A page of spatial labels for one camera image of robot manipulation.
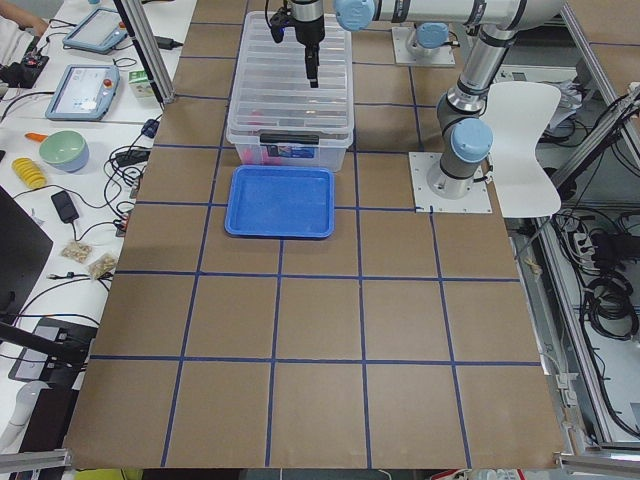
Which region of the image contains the green bowl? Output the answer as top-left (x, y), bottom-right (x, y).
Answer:
top-left (39, 130), bottom-right (89, 173)

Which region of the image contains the white chair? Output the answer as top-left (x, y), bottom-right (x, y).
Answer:
top-left (481, 81), bottom-right (561, 218)

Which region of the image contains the green white carton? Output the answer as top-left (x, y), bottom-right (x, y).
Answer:
top-left (127, 70), bottom-right (154, 98)

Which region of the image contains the aluminium frame post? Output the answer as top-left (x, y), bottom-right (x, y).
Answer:
top-left (114, 0), bottom-right (175, 105)

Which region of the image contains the blue plastic tray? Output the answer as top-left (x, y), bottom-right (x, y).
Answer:
top-left (225, 165), bottom-right (335, 239)

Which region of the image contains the black power adapter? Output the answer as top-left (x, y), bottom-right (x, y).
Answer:
top-left (51, 191), bottom-right (79, 224)

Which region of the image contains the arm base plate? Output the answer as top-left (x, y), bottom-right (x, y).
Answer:
top-left (392, 22), bottom-right (455, 68)
top-left (409, 152), bottom-right (492, 214)

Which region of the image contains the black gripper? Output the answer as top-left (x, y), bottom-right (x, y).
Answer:
top-left (294, 18), bottom-right (324, 88)

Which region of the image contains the snack bag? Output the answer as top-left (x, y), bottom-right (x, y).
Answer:
top-left (60, 240), bottom-right (93, 264)
top-left (87, 253), bottom-right (118, 280)

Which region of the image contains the yellow toy corn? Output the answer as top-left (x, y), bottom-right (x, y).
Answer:
top-left (11, 157), bottom-right (47, 190)

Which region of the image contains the teach pendant tablet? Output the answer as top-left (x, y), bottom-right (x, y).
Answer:
top-left (45, 65), bottom-right (120, 121)
top-left (62, 7), bottom-right (128, 54)

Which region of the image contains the black box latch handle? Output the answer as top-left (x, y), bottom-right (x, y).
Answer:
top-left (259, 132), bottom-right (320, 145)

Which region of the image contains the clear plastic box lid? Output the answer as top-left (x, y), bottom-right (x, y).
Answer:
top-left (226, 11), bottom-right (354, 138)

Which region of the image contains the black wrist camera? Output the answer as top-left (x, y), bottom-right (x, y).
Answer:
top-left (268, 6), bottom-right (294, 44)

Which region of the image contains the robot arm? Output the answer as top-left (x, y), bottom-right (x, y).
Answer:
top-left (406, 22), bottom-right (450, 57)
top-left (333, 0), bottom-right (564, 182)

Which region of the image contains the orange toy carrot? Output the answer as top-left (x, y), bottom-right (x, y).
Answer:
top-left (25, 132), bottom-right (47, 142)

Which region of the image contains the clear plastic storage box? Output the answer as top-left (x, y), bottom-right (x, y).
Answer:
top-left (226, 128), bottom-right (353, 172)

